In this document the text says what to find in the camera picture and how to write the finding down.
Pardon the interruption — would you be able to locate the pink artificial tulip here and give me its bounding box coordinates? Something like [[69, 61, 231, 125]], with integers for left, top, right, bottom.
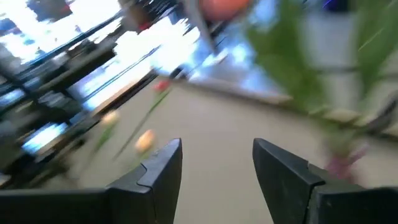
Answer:
[[198, 0, 330, 116]]

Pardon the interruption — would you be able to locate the cream artificial tulip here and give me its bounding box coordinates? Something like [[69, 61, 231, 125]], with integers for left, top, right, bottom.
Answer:
[[91, 109, 121, 155]]

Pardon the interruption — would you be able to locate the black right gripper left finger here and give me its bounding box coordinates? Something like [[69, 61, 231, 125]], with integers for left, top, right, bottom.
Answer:
[[0, 138, 183, 224]]

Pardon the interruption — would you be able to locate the grey background pole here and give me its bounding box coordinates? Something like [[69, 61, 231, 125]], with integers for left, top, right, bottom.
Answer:
[[183, 0, 218, 55]]

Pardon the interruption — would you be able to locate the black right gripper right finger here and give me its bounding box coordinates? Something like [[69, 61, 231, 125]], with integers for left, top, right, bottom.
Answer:
[[253, 138, 398, 224]]

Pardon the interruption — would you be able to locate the red artificial tulip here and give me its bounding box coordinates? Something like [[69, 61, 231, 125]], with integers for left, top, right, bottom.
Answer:
[[113, 79, 172, 159]]

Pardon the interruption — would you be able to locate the black aluminium table frame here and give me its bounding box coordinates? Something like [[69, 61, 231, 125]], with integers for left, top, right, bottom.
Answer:
[[0, 70, 162, 190]]

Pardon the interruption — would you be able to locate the peach artificial tulip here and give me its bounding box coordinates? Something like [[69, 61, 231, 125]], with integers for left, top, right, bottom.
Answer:
[[130, 128, 157, 162]]

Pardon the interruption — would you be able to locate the purple glass vase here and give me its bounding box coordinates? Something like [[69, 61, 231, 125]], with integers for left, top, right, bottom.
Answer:
[[323, 141, 371, 184]]

